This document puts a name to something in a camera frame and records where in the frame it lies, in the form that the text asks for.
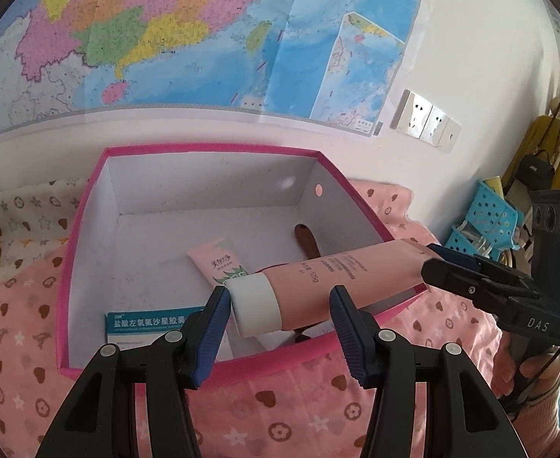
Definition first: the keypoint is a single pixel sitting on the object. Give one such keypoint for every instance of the black handbag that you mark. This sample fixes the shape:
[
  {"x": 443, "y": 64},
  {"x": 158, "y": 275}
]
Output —
[{"x": 534, "y": 168}]

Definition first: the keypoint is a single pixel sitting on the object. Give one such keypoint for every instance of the person's right hand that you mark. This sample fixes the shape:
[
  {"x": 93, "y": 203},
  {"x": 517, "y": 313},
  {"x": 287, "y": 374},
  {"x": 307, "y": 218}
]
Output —
[{"x": 503, "y": 367}]

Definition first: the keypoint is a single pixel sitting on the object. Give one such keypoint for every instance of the white wall switch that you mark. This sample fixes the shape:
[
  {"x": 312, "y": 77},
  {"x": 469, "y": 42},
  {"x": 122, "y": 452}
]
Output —
[{"x": 452, "y": 136}]

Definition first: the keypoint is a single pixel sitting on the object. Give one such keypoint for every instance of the yellow garment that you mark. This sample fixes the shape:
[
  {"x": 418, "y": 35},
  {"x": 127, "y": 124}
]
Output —
[{"x": 538, "y": 133}]

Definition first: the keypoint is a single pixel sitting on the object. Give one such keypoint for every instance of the yellow sponge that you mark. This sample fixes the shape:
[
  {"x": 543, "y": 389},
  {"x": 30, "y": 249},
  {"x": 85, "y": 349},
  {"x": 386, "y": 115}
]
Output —
[{"x": 492, "y": 185}]

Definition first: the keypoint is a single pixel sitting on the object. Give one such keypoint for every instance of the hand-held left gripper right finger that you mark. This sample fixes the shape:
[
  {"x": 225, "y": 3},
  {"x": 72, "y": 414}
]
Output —
[{"x": 349, "y": 338}]

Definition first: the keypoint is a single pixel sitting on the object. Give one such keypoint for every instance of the pink-rimmed white storage box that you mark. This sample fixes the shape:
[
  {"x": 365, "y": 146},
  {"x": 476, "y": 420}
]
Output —
[{"x": 203, "y": 186}]

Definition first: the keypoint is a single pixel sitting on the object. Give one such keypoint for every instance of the small pink tube green print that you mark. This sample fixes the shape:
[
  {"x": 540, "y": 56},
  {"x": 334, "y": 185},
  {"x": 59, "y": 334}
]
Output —
[{"x": 213, "y": 260}]

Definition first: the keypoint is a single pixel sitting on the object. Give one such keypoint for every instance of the pink patterned blanket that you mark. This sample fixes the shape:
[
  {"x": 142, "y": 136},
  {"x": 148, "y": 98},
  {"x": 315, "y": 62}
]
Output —
[{"x": 270, "y": 415}]

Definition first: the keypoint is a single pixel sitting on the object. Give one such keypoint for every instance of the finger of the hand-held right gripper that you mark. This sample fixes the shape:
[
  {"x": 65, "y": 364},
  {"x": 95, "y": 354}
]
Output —
[
  {"x": 447, "y": 253},
  {"x": 471, "y": 286}
]

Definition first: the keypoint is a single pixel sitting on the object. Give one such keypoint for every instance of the colourful wall map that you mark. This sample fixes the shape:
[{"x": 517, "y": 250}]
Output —
[{"x": 165, "y": 33}]

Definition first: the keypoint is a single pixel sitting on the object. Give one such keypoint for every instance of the person's right forearm pink sleeve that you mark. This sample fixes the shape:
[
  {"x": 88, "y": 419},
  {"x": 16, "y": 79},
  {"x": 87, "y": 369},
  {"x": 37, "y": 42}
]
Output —
[{"x": 542, "y": 427}]

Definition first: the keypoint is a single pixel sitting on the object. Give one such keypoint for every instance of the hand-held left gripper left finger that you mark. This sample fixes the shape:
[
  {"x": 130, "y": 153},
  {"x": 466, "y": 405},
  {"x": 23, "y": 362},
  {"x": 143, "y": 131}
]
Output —
[{"x": 211, "y": 338}]

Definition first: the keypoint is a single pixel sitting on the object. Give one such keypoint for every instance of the blue perforated plastic basket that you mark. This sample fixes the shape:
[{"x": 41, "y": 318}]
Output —
[
  {"x": 466, "y": 245},
  {"x": 492, "y": 214}
]

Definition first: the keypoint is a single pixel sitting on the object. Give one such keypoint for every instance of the cream star patterned pillow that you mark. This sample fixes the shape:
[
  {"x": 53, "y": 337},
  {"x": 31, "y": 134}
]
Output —
[{"x": 31, "y": 210}]

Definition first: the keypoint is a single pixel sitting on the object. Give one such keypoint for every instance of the blue white medicine box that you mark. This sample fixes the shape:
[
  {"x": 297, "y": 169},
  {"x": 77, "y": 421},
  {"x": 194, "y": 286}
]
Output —
[{"x": 141, "y": 324}]

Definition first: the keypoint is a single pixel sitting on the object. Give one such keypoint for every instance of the large pink tube white cap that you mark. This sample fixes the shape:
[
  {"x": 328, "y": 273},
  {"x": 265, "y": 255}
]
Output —
[{"x": 337, "y": 272}]

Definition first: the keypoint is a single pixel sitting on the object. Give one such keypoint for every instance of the white wall socket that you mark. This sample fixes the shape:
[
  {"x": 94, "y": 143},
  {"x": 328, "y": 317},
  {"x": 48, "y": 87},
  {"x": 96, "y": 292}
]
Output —
[
  {"x": 411, "y": 110},
  {"x": 435, "y": 125}
]

